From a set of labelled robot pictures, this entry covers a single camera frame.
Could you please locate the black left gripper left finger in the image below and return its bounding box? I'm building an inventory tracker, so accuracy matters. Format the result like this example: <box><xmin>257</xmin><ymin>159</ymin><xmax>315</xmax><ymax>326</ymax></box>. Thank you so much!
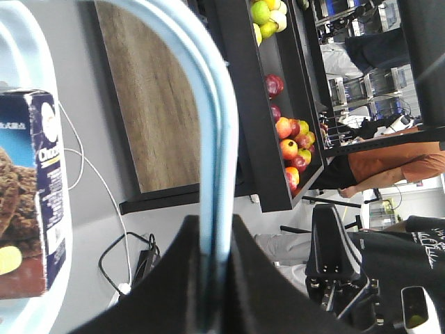
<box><xmin>72</xmin><ymin>215</ymin><xmax>199</xmax><ymax>334</ymax></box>

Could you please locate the white power cable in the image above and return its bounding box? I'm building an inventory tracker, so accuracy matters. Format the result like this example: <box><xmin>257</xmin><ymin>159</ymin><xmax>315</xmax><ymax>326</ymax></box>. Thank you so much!
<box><xmin>57</xmin><ymin>100</ymin><xmax>133</xmax><ymax>296</ymax></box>

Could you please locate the blue Danisa cookie box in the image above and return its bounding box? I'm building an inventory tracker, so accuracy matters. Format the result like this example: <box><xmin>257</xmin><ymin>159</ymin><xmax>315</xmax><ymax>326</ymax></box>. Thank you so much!
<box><xmin>1</xmin><ymin>88</ymin><xmax>68</xmax><ymax>300</ymax></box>

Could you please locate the person in orange shirt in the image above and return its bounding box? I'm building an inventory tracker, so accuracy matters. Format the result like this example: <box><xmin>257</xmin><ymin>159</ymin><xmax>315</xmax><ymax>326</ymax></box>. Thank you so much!
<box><xmin>310</xmin><ymin>142</ymin><xmax>444</xmax><ymax>198</ymax></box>

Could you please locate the light blue plastic basket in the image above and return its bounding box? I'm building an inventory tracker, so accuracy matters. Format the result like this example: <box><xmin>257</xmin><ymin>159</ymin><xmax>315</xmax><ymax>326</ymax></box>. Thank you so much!
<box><xmin>1</xmin><ymin>1</ymin><xmax>238</xmax><ymax>333</ymax></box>

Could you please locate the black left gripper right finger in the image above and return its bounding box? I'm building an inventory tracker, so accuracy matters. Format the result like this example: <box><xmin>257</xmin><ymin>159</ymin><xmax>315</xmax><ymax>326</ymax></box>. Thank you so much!
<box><xmin>227</xmin><ymin>214</ymin><xmax>358</xmax><ymax>333</ymax></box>

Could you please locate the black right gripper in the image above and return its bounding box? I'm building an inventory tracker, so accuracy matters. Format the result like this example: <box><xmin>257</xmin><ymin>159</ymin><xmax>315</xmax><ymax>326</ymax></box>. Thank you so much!
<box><xmin>306</xmin><ymin>204</ymin><xmax>403</xmax><ymax>333</ymax></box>

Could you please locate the black cable on floor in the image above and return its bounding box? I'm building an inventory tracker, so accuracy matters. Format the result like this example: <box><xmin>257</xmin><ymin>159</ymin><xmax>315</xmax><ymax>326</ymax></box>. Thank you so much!
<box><xmin>98</xmin><ymin>231</ymin><xmax>161</xmax><ymax>296</ymax></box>

